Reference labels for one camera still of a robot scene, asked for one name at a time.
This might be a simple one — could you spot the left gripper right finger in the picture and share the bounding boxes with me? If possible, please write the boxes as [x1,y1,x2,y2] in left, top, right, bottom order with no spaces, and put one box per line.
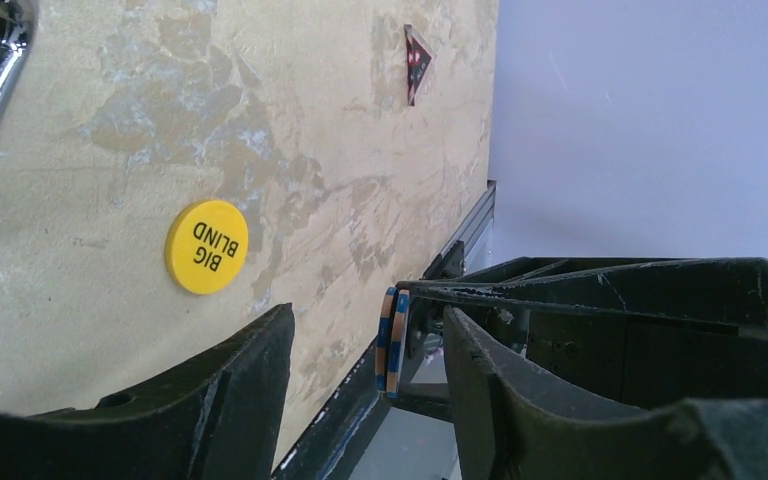
[444,307,768,479]

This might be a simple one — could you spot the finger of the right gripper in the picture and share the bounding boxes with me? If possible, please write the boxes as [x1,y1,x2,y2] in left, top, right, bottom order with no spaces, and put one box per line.
[390,384,453,423]

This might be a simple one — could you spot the single blue ten chip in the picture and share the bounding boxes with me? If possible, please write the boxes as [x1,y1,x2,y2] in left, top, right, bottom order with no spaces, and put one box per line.
[374,287,410,398]

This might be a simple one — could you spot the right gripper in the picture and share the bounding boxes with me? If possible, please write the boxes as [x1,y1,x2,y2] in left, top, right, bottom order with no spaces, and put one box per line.
[397,257,768,411]

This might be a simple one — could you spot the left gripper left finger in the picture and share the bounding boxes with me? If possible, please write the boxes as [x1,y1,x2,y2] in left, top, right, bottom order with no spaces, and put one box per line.
[0,304,295,479]

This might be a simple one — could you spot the red triangular all-in button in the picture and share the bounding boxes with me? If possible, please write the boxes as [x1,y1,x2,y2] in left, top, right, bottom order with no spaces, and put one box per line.
[403,24,433,106]

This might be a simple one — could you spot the yellow big blind button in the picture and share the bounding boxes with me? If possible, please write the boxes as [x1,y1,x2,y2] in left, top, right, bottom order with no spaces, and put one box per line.
[164,199,249,295]

